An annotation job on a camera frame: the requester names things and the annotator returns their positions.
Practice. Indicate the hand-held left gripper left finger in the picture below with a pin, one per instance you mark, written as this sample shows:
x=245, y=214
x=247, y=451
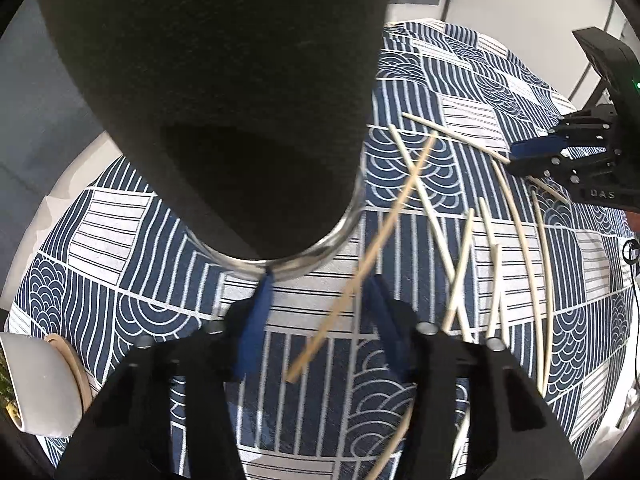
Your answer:
x=252, y=325

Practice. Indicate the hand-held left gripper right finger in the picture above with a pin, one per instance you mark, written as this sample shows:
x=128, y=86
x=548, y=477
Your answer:
x=390, y=330

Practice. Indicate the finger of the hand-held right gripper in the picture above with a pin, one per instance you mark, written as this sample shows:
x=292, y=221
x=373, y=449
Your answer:
x=535, y=147
x=565, y=167

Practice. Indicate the tan wooden chopstick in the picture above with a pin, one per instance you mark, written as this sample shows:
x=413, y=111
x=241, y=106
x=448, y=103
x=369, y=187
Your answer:
x=356, y=280

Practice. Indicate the pale wooden chopstick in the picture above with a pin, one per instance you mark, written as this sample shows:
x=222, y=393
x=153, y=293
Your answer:
x=450, y=135

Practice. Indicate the group of pale chopsticks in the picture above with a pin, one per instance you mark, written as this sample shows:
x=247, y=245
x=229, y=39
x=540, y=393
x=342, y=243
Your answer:
x=458, y=270

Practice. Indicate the black utensil holder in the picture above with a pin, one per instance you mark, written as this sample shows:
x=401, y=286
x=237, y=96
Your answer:
x=225, y=85

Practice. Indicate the blue white patterned tablecloth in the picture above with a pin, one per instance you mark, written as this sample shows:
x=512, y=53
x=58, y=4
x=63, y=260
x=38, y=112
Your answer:
x=500, y=85

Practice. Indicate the white plant pot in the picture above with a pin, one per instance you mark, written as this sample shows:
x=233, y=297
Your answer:
x=40, y=390

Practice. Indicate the green plant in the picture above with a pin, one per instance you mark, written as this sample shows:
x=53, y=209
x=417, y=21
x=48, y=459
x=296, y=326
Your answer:
x=4, y=385

